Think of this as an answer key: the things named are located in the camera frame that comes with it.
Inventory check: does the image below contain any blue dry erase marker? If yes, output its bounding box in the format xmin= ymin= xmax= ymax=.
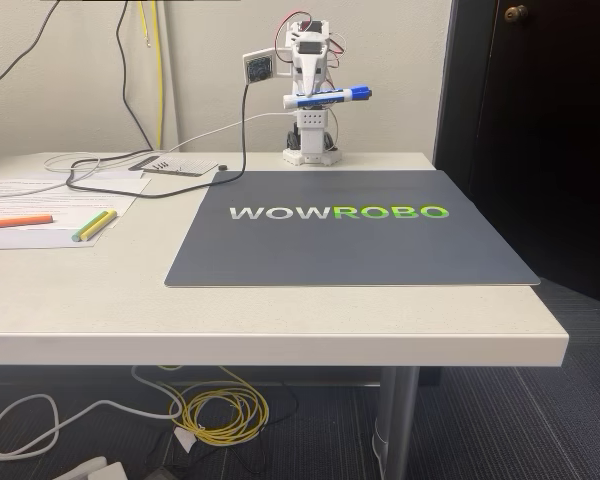
xmin=282 ymin=85 xmax=374 ymax=110

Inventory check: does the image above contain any dark grey WOWROBO mat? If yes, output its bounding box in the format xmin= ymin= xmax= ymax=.
xmin=163 ymin=168 xmax=542 ymax=289

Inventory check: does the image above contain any long yellow cable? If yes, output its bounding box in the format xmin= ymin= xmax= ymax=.
xmin=151 ymin=0 xmax=165 ymax=151

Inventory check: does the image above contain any white printed paper sheet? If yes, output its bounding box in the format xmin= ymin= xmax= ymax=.
xmin=0 ymin=192 xmax=134 ymax=251
xmin=0 ymin=169 xmax=154 ymax=201

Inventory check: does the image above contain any green marker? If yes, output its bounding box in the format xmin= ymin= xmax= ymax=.
xmin=71 ymin=210 xmax=110 ymax=243

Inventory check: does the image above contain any white power strip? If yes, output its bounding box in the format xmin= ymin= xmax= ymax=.
xmin=54 ymin=455 xmax=126 ymax=480

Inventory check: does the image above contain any dark grey cable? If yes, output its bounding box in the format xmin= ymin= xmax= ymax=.
xmin=0 ymin=0 xmax=61 ymax=92

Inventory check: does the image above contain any orange marker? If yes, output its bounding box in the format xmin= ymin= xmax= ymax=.
xmin=0 ymin=214 xmax=55 ymax=230

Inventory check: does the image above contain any white gripper camera box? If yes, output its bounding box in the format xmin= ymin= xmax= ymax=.
xmin=241 ymin=45 xmax=277 ymax=85

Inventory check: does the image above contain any yellow marker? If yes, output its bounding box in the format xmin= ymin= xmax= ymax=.
xmin=78 ymin=209 xmax=119 ymax=243

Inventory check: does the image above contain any short yellow cable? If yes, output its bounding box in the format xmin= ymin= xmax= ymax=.
xmin=138 ymin=0 xmax=153 ymax=49

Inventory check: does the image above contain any dark door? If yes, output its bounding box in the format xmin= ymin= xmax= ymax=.
xmin=432 ymin=0 xmax=600 ymax=312

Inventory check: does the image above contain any grey metal table leg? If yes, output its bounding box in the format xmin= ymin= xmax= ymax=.
xmin=372 ymin=367 xmax=421 ymax=480

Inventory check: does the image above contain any white cable tag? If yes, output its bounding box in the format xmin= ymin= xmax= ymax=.
xmin=173 ymin=427 xmax=197 ymax=452

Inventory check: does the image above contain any black camera cable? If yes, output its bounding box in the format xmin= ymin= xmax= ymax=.
xmin=65 ymin=79 xmax=254 ymax=199

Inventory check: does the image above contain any coiled yellow cable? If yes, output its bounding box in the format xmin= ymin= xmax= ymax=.
xmin=157 ymin=364 xmax=271 ymax=447

